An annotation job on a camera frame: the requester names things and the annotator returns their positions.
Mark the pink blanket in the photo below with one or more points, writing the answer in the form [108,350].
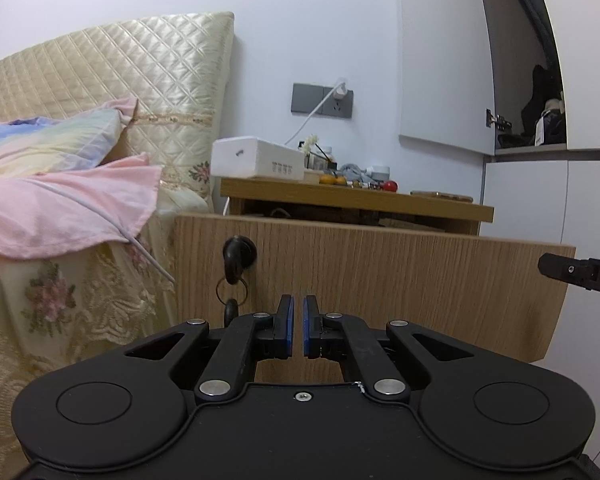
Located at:
[65,205]

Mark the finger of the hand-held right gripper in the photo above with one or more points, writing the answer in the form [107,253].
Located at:
[570,270]

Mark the small white cup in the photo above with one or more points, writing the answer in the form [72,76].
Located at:
[380,172]

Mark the wooden drawer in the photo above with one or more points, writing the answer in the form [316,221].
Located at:
[405,270]

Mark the floral lace bed cover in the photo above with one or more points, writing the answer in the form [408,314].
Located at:
[70,320]

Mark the hanging black key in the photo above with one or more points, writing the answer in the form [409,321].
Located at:
[231,310]

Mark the pastel rainbow pillow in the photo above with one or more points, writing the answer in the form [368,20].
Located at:
[45,142]

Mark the red ball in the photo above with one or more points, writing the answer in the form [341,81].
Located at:
[390,186]

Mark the black key in lock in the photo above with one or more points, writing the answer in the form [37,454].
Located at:
[237,252]

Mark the quilted cream headboard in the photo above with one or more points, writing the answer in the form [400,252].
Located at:
[155,70]

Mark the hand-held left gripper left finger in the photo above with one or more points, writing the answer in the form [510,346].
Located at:
[287,327]

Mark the wooden nightstand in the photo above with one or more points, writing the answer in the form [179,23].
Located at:
[300,195]

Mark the grey cloth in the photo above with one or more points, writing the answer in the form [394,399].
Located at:
[355,172]

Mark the white charger plug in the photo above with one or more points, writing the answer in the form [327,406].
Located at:
[340,89]

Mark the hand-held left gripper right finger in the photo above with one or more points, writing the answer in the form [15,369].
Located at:
[310,327]

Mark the dark clothes in wardrobe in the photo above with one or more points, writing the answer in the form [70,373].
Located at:
[545,105]

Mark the small orange fruits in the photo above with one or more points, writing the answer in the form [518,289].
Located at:
[330,179]

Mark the white lower cabinet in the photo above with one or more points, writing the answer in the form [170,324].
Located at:
[530,200]

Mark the white rectangular box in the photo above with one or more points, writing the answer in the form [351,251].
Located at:
[255,157]

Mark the metal door hinge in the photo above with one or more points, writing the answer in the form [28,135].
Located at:
[497,120]

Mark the white wardrobe door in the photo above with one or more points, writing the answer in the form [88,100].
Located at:
[445,50]

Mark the grey wall socket panel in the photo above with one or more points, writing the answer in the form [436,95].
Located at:
[307,97]

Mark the small white flowers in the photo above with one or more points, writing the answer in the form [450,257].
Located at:
[310,144]

